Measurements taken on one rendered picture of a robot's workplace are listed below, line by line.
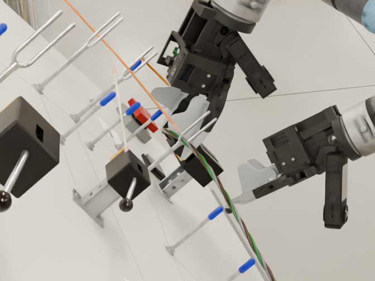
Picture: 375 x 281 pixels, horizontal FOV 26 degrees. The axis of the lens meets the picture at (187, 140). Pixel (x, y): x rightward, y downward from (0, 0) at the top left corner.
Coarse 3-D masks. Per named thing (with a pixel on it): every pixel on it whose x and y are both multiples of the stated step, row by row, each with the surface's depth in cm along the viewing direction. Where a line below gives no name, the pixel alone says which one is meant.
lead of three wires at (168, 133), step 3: (162, 129) 111; (165, 129) 110; (162, 132) 112; (165, 132) 110; (168, 132) 109; (171, 132) 109; (174, 132) 108; (165, 135) 114; (168, 135) 115; (174, 135) 108; (177, 135) 108; (168, 138) 115; (171, 138) 115; (174, 138) 116; (177, 138) 108; (183, 138) 107; (174, 141) 116; (183, 141) 107
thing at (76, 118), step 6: (150, 48) 105; (144, 54) 105; (156, 54) 104; (138, 60) 106; (138, 66) 104; (120, 78) 105; (126, 78) 105; (114, 84) 105; (108, 90) 105; (102, 96) 106; (96, 102) 106; (84, 108) 106; (90, 108) 106; (72, 114) 107; (78, 114) 106; (78, 120) 106
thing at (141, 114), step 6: (132, 102) 134; (138, 108) 133; (144, 108) 137; (132, 114) 134; (138, 114) 132; (144, 114) 133; (150, 114) 138; (138, 120) 134; (144, 120) 133; (150, 126) 134; (156, 126) 135
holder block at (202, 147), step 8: (200, 144) 118; (200, 152) 116; (208, 152) 120; (192, 160) 117; (208, 160) 117; (216, 160) 121; (184, 168) 117; (192, 168) 117; (200, 168) 118; (216, 168) 119; (192, 176) 118; (200, 176) 119; (208, 176) 119; (200, 184) 119
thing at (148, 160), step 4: (144, 156) 125; (148, 156) 125; (144, 160) 125; (148, 160) 124; (152, 160) 125; (148, 164) 123; (156, 168) 124; (160, 168) 126; (152, 172) 123; (156, 172) 124; (160, 172) 124; (156, 176) 124; (160, 176) 124; (164, 176) 125; (160, 180) 125
